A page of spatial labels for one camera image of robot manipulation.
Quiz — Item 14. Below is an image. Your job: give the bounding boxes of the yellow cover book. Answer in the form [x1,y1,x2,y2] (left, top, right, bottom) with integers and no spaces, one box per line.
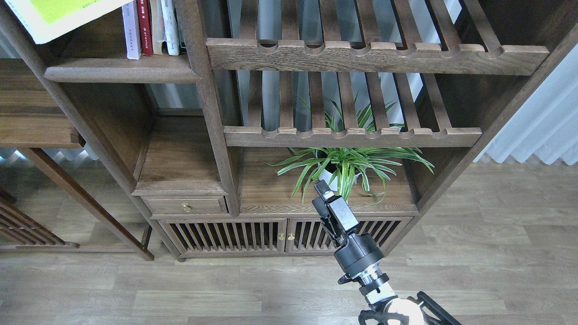
[6,0,130,44]

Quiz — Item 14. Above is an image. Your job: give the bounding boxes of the red cover book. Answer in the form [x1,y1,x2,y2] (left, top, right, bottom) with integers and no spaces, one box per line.
[135,0,153,57]

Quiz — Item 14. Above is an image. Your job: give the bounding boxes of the dark wooden bookshelf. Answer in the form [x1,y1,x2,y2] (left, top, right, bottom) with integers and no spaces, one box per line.
[1,0,577,260]

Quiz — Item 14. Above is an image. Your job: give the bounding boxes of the white plant pot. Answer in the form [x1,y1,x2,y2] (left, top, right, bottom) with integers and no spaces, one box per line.
[319,162,339,192]

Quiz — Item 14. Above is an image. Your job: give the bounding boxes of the wooden side shelf unit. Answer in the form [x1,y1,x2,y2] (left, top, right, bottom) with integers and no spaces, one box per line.
[1,58,149,267]

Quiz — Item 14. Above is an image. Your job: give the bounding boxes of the tan spine upright book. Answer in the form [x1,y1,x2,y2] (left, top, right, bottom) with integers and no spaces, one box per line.
[149,0,165,55]

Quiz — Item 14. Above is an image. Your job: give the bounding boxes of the pale purple book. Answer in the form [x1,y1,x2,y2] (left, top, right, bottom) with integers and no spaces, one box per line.
[121,0,142,60]

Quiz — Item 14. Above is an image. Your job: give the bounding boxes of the white curtain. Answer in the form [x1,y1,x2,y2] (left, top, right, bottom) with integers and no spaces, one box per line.
[475,46,578,165]

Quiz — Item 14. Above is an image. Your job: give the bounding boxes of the brass drawer knob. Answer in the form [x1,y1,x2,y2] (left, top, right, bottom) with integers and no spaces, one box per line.
[182,202,191,213]

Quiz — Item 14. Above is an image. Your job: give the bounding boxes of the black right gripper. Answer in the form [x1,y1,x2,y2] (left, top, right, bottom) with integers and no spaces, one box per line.
[312,180,384,276]

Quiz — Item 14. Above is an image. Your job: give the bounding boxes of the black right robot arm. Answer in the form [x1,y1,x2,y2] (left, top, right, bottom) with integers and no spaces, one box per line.
[312,181,458,325]

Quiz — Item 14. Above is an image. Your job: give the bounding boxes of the green spider plant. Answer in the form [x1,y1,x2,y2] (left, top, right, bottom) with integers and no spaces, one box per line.
[270,93,434,246]

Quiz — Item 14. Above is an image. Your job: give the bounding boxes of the green spine upright book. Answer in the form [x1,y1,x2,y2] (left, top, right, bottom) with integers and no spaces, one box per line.
[178,27,186,53]

